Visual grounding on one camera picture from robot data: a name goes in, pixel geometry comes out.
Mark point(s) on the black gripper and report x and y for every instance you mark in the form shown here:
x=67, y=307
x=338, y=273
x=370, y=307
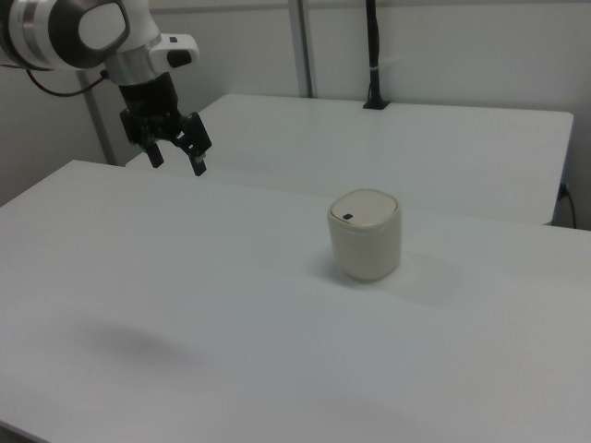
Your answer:
x=150, y=108

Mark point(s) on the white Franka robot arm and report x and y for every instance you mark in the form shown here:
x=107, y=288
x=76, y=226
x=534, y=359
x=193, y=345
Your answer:
x=55, y=32

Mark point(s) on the white rectangular table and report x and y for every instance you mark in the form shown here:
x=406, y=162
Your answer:
x=415, y=152

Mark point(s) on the black pole with clamp base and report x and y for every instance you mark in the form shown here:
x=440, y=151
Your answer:
x=375, y=51

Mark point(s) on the cream round trash bin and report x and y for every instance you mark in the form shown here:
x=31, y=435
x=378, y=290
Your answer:
x=365, y=244

